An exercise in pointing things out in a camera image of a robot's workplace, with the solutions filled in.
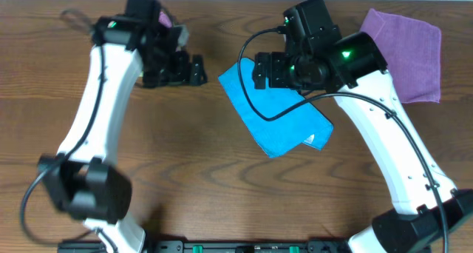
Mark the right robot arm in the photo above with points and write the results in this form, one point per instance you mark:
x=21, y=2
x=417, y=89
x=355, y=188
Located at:
x=426, y=203

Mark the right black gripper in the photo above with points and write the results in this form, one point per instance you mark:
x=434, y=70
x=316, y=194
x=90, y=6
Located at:
x=269, y=70

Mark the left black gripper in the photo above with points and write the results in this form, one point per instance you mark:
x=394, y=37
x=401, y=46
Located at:
x=177, y=69

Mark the large purple cloth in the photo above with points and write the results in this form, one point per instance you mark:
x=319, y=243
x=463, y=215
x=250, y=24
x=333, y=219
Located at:
x=412, y=50

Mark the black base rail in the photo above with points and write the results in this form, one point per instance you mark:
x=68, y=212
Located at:
x=178, y=246

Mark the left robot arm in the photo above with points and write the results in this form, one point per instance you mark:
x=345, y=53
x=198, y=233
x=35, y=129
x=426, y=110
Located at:
x=81, y=178

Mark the folded purple cloth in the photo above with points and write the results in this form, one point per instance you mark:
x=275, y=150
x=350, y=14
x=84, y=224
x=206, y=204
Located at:
x=165, y=20

